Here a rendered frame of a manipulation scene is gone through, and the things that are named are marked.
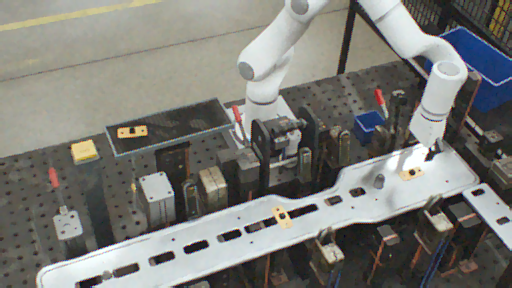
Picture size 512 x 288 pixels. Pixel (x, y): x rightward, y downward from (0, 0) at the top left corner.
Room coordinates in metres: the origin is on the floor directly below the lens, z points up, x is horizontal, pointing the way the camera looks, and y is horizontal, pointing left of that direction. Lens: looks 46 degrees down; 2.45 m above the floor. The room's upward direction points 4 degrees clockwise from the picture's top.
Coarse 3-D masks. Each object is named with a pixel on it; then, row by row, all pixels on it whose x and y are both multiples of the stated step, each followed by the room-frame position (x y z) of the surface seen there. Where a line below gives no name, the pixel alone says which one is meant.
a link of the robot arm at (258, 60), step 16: (288, 0) 1.50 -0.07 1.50; (304, 0) 1.47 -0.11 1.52; (320, 0) 1.48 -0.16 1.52; (288, 16) 1.56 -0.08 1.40; (304, 16) 1.47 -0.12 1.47; (272, 32) 1.60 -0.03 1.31; (288, 32) 1.57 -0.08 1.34; (304, 32) 1.58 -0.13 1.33; (256, 48) 1.61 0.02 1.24; (272, 48) 1.59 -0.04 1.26; (288, 48) 1.59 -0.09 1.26; (240, 64) 1.60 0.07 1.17; (256, 64) 1.58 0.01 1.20; (272, 64) 1.58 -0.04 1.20; (256, 80) 1.58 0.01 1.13
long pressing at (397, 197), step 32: (384, 160) 1.37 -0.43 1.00; (416, 160) 1.38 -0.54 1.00; (448, 160) 1.39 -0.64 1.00; (320, 192) 1.21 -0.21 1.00; (384, 192) 1.23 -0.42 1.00; (416, 192) 1.24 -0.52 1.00; (448, 192) 1.25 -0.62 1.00; (192, 224) 1.06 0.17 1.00; (224, 224) 1.07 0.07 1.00; (320, 224) 1.09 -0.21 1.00; (96, 256) 0.93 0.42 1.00; (128, 256) 0.94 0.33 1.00; (192, 256) 0.95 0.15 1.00; (224, 256) 0.96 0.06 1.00; (256, 256) 0.97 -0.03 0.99
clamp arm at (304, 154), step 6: (300, 150) 1.30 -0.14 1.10; (306, 150) 1.30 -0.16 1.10; (300, 156) 1.29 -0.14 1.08; (306, 156) 1.29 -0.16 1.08; (300, 162) 1.28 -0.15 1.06; (306, 162) 1.29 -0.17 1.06; (300, 168) 1.28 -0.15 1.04; (306, 168) 1.28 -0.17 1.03; (300, 174) 1.27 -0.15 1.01; (306, 174) 1.28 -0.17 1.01; (300, 180) 1.27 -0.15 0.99
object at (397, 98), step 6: (390, 96) 1.46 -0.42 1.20; (396, 96) 1.45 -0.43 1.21; (402, 96) 1.46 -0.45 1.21; (390, 102) 1.46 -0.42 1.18; (396, 102) 1.46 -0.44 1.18; (402, 102) 1.43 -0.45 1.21; (390, 108) 1.45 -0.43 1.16; (396, 108) 1.46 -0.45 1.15; (390, 114) 1.45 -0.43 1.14; (396, 114) 1.46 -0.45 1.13; (390, 120) 1.44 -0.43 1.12; (396, 120) 1.45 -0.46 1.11; (390, 126) 1.43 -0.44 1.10; (396, 126) 1.45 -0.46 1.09; (390, 132) 1.43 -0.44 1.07; (396, 132) 1.44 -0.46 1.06
